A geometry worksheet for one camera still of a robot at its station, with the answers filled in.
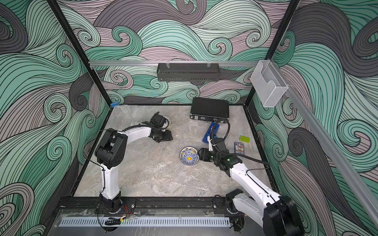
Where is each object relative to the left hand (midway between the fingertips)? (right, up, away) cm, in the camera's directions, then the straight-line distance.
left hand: (170, 137), depth 98 cm
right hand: (+19, -7, -15) cm, 25 cm away
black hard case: (+29, +19, +14) cm, 37 cm away
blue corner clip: (-50, +25, +24) cm, 61 cm away
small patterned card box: (+45, -6, -5) cm, 46 cm away
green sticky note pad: (+51, -1, 0) cm, 51 cm away
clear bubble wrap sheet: (-7, -15, -11) cm, 20 cm away
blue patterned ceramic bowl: (+13, -11, -8) cm, 18 cm away
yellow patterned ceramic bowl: (0, +10, -12) cm, 16 cm away
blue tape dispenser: (+28, +5, -2) cm, 29 cm away
